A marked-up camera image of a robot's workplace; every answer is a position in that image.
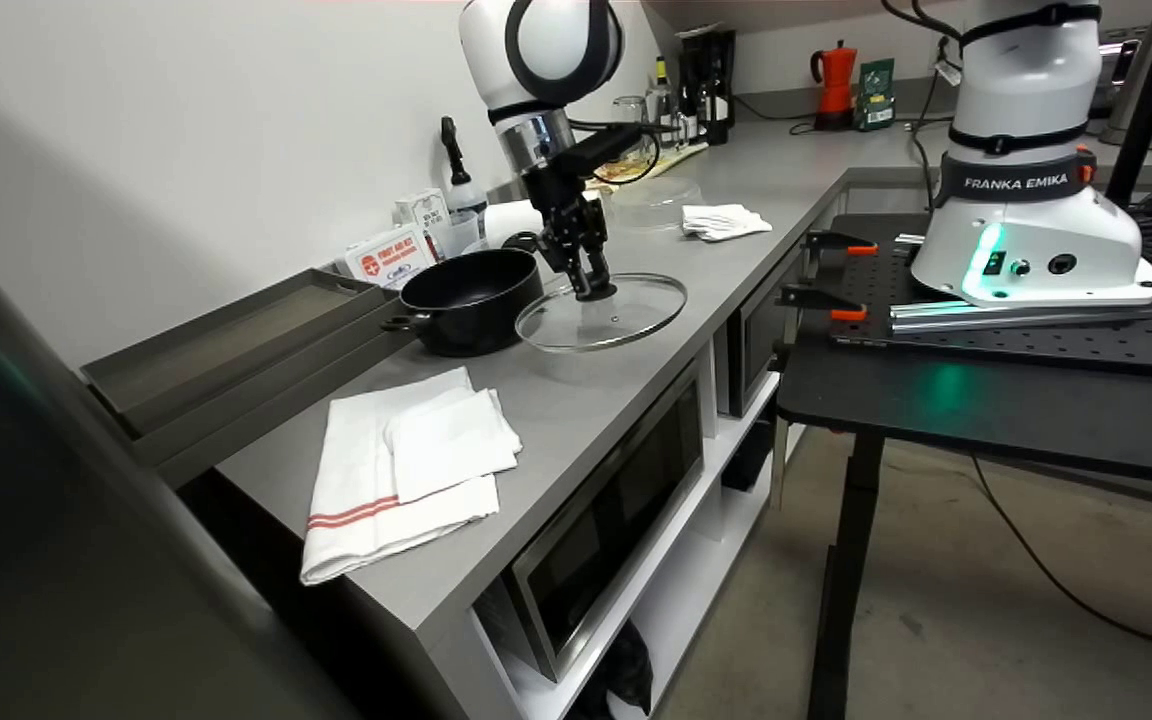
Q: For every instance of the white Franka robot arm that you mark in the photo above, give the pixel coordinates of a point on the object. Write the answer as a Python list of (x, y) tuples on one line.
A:
[(1028, 81)]

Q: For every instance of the yellow cutting board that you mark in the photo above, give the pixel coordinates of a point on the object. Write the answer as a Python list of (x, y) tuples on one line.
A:
[(661, 157)]

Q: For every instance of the built-in microwave oven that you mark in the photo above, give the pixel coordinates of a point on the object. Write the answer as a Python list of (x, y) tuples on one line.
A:
[(601, 522)]

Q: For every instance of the red and white box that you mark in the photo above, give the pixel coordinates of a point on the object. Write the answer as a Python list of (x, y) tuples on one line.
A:
[(393, 259)]

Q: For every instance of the green box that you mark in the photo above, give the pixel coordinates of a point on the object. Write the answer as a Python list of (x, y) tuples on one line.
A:
[(879, 93)]

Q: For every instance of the clear spray bottle black trigger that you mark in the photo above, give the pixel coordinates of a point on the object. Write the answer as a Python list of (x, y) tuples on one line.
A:
[(452, 148)]

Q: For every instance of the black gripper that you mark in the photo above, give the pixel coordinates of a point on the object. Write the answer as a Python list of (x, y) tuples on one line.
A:
[(571, 207)]

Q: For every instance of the black cooking pot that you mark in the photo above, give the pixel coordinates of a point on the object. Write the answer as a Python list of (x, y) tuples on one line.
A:
[(463, 312)]

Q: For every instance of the aluminium rail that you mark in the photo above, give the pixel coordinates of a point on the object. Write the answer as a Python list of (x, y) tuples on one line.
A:
[(1042, 308)]

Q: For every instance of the black robot table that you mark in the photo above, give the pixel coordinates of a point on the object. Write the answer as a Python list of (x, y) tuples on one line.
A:
[(1003, 401)]

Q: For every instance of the small white box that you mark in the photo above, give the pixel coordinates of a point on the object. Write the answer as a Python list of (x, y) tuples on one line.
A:
[(423, 213)]

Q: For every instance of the white towel with blue stripes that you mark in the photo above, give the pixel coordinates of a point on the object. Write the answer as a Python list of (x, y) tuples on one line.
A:
[(724, 220)]

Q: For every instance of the black coffee machine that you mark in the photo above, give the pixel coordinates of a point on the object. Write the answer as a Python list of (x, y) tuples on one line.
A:
[(705, 81)]

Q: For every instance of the white towel with red stripe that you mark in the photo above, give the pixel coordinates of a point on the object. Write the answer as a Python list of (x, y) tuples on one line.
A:
[(362, 467)]

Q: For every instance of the glass lid with black knob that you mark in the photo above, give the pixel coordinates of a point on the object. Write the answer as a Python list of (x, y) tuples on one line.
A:
[(642, 312)]

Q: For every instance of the small dark under-counter appliance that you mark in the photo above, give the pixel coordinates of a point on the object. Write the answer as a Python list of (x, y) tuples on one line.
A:
[(752, 342)]

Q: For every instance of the red moka pot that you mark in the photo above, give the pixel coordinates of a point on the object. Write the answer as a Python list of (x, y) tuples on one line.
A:
[(838, 81)]

